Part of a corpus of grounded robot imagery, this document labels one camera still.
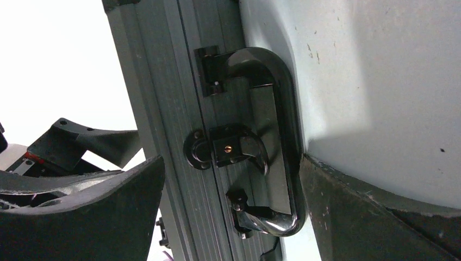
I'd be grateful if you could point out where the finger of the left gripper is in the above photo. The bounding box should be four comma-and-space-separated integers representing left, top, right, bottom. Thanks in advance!
27, 118, 141, 170

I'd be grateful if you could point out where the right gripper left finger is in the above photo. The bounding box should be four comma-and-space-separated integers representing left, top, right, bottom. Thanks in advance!
1, 156, 165, 260

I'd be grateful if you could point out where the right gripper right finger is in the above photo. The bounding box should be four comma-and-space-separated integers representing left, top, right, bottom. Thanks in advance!
300, 155, 460, 260

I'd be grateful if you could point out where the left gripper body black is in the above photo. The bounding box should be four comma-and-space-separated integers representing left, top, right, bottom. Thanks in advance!
0, 122, 105, 210

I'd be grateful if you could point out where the black poker set case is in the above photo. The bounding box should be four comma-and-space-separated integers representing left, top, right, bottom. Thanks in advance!
102, 1, 306, 260

